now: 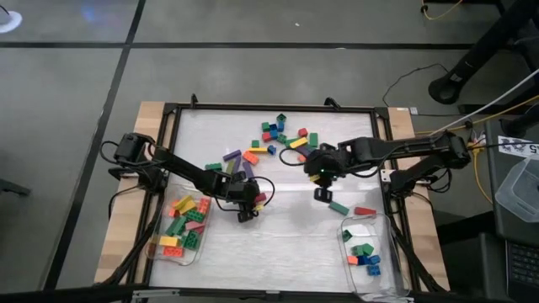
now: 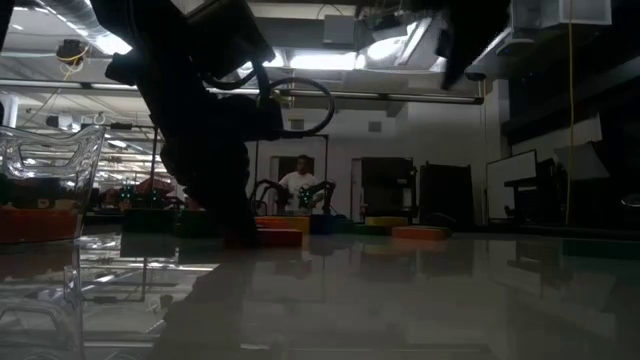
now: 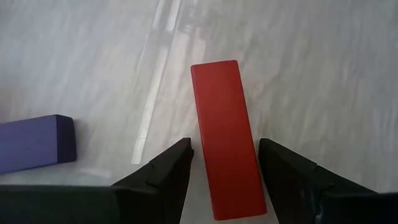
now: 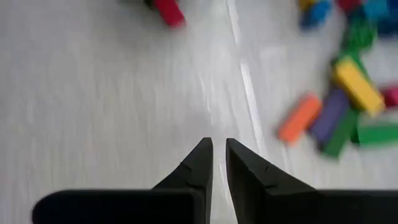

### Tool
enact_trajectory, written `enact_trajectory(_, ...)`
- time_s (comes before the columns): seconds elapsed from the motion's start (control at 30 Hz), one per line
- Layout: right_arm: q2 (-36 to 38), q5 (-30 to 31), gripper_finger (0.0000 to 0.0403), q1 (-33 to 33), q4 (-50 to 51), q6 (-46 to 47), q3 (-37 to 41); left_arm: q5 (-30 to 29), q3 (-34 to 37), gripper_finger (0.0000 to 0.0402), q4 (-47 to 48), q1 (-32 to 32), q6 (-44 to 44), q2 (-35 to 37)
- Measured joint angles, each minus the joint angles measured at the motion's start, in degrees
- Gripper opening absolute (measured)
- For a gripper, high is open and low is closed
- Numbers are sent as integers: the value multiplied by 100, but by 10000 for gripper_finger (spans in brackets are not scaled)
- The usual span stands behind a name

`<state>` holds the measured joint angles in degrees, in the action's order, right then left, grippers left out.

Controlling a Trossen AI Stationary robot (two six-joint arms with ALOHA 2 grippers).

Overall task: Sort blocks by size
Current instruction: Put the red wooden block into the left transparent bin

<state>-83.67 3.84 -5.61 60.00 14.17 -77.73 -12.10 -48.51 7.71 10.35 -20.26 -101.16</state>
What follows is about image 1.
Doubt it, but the white cable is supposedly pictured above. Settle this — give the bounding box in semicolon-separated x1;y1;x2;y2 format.
429;69;539;136

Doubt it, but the yellow floor cable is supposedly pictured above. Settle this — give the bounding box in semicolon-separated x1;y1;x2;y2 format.
420;0;464;21

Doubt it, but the white round floor disc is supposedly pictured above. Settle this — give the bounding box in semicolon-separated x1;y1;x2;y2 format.
0;10;23;34

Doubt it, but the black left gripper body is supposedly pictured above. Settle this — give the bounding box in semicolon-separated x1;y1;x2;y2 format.
218;178;260;211

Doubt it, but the black stand base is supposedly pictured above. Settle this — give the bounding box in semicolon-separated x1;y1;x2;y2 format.
428;0;539;106

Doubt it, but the dark side cabinet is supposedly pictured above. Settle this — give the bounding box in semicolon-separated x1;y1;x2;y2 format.
435;120;539;303

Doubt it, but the dark grey stand foot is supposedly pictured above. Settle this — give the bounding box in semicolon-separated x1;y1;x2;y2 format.
0;178;32;197

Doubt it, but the black floor cable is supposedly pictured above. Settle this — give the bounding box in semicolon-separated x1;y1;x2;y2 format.
382;62;464;117

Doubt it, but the black keyboard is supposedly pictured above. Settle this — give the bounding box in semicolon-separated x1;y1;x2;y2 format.
504;239;539;302

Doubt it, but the white printed label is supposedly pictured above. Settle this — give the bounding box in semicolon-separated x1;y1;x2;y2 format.
498;135;539;159

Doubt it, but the clear plastic tub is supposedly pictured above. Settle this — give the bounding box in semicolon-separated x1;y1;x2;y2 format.
494;154;539;223

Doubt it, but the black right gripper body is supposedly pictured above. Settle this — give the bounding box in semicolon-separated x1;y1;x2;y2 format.
305;151;344;186

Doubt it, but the clear plastic bin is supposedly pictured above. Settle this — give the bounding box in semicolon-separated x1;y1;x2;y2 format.
336;213;412;302
145;194;211;267

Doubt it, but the black left base cable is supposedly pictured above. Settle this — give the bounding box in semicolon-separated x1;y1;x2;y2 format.
108;183;144;221

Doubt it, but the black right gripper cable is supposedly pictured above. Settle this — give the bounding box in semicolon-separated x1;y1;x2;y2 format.
279;146;311;168

